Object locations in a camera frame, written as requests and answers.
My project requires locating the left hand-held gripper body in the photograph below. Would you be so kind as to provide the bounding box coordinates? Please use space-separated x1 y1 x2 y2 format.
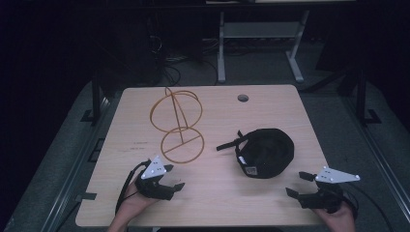
134 155 177 201

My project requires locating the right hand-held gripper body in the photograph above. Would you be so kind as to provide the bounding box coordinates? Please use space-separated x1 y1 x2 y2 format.
298 165 361 215

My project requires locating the gold wire hat stand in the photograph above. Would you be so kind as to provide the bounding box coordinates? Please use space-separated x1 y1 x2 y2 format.
149 86 206 164

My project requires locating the black cap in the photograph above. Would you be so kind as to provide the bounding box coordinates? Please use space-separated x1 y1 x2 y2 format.
216 128 296 180

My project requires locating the person's left hand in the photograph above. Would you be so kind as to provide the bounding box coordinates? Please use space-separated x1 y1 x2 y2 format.
119 179 160 224

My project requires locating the person's right hand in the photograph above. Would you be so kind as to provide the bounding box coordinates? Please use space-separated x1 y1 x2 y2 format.
313 201 358 232

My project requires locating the black metal stand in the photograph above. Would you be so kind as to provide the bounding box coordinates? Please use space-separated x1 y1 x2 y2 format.
352 69 383 127
80 72 109 126

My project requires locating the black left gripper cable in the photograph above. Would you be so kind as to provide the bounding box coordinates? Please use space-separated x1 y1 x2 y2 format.
114 159 153 217

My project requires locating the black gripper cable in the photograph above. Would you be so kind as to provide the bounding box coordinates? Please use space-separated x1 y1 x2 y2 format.
340 181 396 232
114 159 153 217

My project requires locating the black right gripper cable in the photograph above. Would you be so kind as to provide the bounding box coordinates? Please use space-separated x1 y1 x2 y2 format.
340 181 396 232

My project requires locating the aluminium rail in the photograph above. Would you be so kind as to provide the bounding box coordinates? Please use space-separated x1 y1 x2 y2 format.
343 95 410 224
40 96 112 232

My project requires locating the black table bracket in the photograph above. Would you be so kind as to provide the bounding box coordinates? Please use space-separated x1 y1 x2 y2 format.
74 191 98 203

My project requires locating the bundle of floor cables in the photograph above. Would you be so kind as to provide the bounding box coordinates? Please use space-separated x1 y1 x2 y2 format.
146 18 220 87

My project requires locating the white metal desk frame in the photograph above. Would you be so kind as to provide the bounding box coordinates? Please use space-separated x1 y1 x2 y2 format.
217 9 311 84

